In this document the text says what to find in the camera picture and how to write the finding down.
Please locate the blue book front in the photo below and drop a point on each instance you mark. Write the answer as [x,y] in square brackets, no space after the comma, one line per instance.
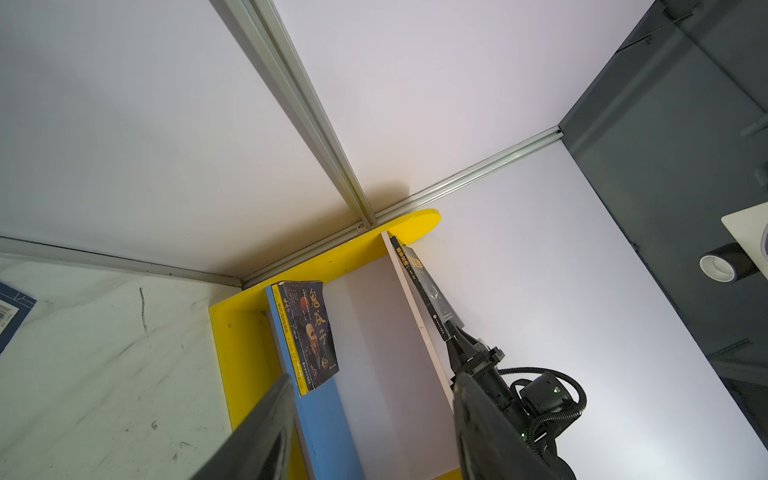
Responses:
[15,307]

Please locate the ceiling spotlight upper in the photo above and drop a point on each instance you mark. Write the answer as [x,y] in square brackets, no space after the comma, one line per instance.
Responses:
[727,264]

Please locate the black book yellow title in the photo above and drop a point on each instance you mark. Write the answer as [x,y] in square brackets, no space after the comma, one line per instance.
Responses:
[440,310]

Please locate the yellow pink blue bookshelf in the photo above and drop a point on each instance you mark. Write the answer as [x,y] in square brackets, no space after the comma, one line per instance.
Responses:
[387,413]

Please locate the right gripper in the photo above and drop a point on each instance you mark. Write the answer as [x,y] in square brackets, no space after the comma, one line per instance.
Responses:
[469,356]

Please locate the yellow cartoon cover book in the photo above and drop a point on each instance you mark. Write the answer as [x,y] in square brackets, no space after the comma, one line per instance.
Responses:
[290,341]

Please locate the purple old man book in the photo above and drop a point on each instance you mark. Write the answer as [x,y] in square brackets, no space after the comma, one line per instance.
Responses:
[312,332]

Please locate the ceiling air conditioner unit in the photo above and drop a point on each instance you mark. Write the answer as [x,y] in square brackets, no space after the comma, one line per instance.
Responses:
[749,228]

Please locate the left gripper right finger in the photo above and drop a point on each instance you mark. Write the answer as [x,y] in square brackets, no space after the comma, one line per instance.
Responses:
[488,445]

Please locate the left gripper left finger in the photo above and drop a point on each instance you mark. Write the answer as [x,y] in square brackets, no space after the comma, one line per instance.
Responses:
[260,447]

